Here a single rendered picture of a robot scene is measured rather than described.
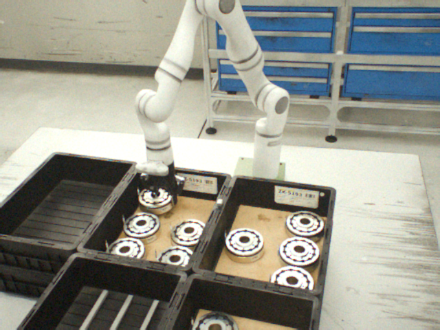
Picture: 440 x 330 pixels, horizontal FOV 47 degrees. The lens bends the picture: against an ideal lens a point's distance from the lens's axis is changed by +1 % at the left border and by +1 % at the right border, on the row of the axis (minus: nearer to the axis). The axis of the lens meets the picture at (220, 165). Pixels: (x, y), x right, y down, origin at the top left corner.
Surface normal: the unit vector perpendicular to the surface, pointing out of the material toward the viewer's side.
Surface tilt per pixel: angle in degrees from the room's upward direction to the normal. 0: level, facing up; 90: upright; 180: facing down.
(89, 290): 0
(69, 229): 0
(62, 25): 90
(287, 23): 90
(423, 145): 0
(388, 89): 90
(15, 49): 90
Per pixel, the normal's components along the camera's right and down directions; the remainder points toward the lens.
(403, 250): -0.04, -0.83
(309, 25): -0.21, 0.56
